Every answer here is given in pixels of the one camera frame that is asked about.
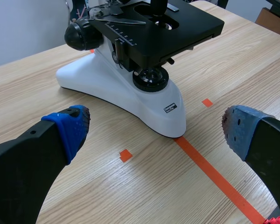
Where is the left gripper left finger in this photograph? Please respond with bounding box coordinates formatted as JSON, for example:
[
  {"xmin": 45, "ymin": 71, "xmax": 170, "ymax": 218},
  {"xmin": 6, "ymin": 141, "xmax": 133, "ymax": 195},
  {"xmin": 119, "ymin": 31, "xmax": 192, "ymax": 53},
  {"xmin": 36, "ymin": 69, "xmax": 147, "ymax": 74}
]
[{"xmin": 0, "ymin": 105, "xmax": 91, "ymax": 224}]

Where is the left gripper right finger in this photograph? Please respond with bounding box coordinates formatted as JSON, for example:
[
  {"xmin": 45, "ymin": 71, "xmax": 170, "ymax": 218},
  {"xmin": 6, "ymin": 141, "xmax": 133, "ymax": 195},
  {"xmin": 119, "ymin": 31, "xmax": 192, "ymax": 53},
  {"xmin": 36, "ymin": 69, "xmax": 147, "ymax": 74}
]
[{"xmin": 221, "ymin": 105, "xmax": 280, "ymax": 224}]

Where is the red green blue brick block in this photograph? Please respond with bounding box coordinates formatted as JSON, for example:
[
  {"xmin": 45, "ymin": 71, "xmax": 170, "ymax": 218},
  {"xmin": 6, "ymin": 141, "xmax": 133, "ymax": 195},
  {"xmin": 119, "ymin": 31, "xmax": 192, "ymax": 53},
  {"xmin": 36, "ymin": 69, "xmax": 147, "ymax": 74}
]
[{"xmin": 264, "ymin": 216, "xmax": 280, "ymax": 224}]

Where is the brown box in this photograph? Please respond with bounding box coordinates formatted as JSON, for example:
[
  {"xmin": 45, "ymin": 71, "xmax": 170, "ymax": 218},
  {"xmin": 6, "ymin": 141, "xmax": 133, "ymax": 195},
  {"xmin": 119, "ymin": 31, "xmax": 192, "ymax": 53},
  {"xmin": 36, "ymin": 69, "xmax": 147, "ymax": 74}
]
[{"xmin": 255, "ymin": 7, "xmax": 280, "ymax": 39}]

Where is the white and black microscope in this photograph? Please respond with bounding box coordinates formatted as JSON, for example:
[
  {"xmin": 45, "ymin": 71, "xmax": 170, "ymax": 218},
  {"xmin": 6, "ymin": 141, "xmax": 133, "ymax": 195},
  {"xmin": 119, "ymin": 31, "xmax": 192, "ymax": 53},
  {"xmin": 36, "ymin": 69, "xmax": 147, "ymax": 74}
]
[{"xmin": 55, "ymin": 0, "xmax": 225, "ymax": 138}]

